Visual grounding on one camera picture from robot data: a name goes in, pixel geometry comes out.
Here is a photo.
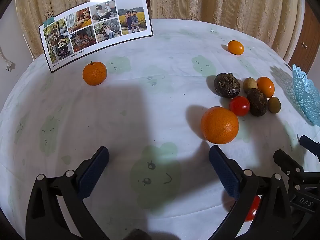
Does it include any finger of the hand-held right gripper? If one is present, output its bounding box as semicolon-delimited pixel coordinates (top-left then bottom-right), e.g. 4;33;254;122
273;149;305;178
299;135;320;156

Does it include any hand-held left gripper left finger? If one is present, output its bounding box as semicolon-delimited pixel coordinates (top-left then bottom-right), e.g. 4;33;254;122
25;146;110;240

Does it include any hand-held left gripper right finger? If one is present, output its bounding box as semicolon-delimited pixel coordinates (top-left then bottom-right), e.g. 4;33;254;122
209;145;293;240

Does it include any blue lace plastic basket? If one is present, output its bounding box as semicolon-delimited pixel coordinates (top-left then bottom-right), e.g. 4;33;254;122
292;64;320;127

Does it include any large orange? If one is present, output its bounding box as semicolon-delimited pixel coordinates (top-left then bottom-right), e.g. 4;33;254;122
201;106;240;145

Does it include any red tomato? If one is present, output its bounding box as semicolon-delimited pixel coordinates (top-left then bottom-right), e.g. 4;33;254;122
244;195;261;222
229;96;251;117

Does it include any small round orange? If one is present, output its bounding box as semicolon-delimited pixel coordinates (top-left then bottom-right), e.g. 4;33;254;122
256;76;275;98

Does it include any large dark brown taro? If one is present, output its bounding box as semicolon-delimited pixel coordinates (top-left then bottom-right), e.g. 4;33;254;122
213;72;241;98

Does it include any orange with stem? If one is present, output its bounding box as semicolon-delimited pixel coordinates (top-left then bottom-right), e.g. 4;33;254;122
82;60;107;86

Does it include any small oval orange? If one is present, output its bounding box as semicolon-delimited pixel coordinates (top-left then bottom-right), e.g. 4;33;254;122
227;40;245;55

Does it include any olive brown longan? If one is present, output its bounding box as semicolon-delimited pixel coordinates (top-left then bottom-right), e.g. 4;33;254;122
267;96;281;114

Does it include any small dark brown taro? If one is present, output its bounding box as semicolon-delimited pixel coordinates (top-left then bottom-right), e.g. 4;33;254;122
246;88;268;117

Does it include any beige longan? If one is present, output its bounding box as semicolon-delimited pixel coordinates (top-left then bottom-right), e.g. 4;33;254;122
243;77;258;93

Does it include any white green printed tablecloth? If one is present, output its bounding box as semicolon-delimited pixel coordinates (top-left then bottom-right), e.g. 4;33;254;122
0;19;320;240

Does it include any brown wooden door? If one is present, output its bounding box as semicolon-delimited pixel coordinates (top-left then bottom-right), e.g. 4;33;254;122
287;4;320;68

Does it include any photo collage board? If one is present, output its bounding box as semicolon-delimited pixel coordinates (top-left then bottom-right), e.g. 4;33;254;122
38;0;153;73

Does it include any teal binder clip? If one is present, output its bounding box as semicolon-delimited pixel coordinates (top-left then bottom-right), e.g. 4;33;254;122
43;12;55;28

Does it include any white power plug cable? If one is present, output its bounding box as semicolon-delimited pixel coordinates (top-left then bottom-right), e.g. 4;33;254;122
0;44;16;72

